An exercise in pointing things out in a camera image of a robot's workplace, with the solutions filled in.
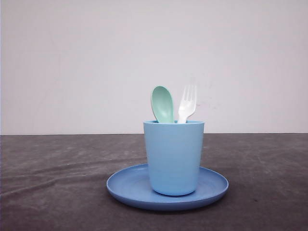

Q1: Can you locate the mint green plastic spoon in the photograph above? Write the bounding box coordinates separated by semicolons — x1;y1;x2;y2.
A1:
151;86;174;123

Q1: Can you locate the white plastic fork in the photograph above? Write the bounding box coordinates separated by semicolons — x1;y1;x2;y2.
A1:
178;85;197;124

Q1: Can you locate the light blue plastic cup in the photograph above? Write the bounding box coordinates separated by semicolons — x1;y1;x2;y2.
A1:
143;121;204;196

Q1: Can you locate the blue plastic plate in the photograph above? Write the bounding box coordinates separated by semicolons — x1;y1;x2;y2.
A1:
106;164;229;211

